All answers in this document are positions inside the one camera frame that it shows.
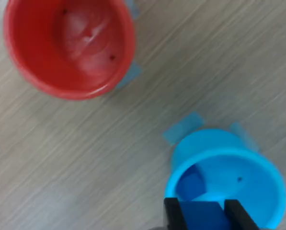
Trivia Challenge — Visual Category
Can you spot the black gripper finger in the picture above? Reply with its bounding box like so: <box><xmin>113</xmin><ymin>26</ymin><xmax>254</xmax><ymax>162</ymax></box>
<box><xmin>223</xmin><ymin>198</ymin><xmax>261</xmax><ymax>230</ymax></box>
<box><xmin>163</xmin><ymin>197</ymin><xmax>188</xmax><ymax>230</ymax></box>

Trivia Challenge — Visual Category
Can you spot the blue cube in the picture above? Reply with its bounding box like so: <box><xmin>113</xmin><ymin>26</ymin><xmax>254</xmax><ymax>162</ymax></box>
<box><xmin>178</xmin><ymin>201</ymin><xmax>232</xmax><ymax>230</ymax></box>
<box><xmin>175</xmin><ymin>165</ymin><xmax>208</xmax><ymax>201</ymax></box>

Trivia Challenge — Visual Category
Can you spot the blue plastic cup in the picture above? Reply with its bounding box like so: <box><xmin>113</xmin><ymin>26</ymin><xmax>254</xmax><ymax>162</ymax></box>
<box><xmin>164</xmin><ymin>128</ymin><xmax>286</xmax><ymax>230</ymax></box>

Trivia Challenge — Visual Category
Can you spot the blue tape piece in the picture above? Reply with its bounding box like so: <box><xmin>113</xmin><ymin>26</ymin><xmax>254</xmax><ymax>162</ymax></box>
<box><xmin>125</xmin><ymin>0</ymin><xmax>141</xmax><ymax>20</ymax></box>
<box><xmin>162</xmin><ymin>111</ymin><xmax>205</xmax><ymax>146</ymax></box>
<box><xmin>115</xmin><ymin>61</ymin><xmax>143</xmax><ymax>91</ymax></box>
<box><xmin>229</xmin><ymin>121</ymin><xmax>261</xmax><ymax>153</ymax></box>

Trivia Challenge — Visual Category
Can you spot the red plastic cup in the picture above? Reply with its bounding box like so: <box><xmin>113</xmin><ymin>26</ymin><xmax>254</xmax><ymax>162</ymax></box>
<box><xmin>3</xmin><ymin>0</ymin><xmax>136</xmax><ymax>101</ymax></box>

